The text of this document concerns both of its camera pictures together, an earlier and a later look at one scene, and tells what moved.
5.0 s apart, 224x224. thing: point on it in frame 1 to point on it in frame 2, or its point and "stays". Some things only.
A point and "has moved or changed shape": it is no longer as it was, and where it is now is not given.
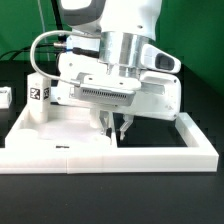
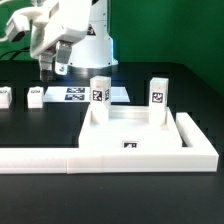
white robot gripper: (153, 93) to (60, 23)
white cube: (39, 98) has moved or changed shape
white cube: (5, 97) stays
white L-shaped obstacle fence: (198, 155) stays
